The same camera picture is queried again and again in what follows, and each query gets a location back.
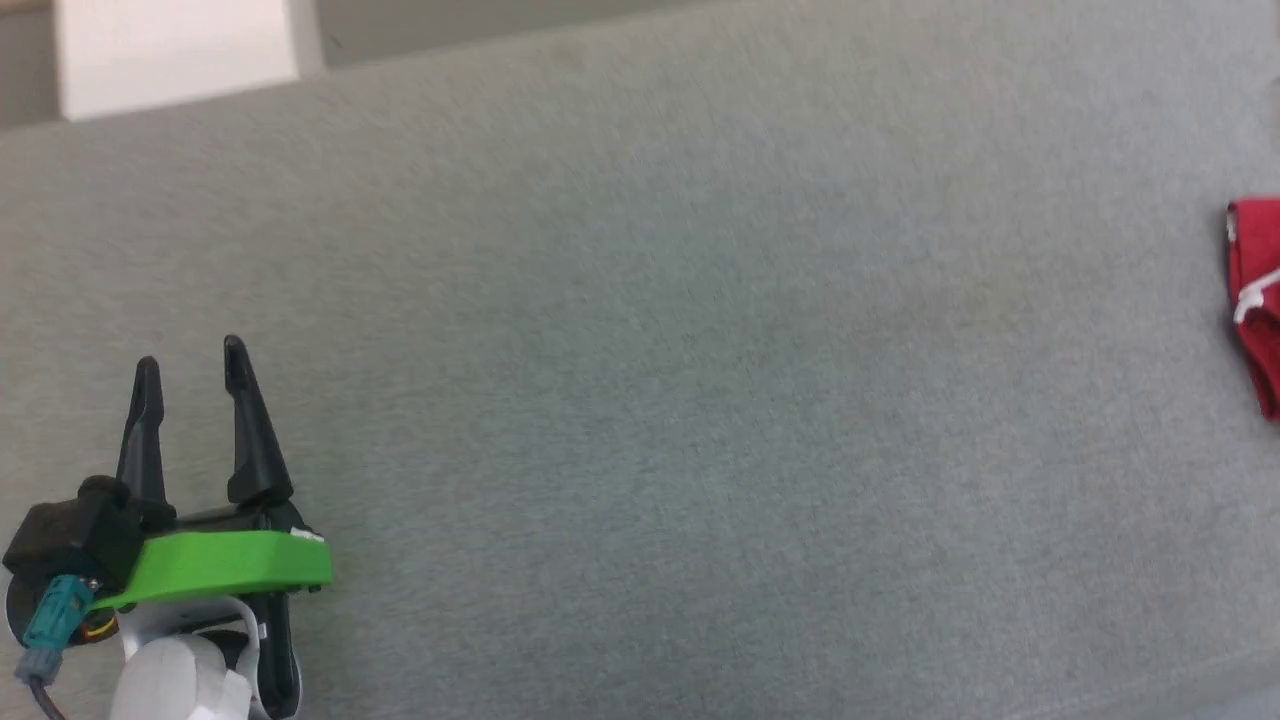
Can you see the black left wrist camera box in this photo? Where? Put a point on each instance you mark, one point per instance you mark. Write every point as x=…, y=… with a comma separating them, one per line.
x=75, y=540

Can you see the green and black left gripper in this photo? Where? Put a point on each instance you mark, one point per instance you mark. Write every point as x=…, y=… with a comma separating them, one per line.
x=220, y=565

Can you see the red garment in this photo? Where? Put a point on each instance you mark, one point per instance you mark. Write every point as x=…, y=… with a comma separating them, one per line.
x=1258, y=290

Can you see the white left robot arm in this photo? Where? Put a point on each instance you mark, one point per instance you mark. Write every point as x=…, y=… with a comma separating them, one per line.
x=180, y=675

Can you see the white rectangular block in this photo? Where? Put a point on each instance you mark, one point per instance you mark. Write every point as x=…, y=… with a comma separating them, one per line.
x=175, y=55

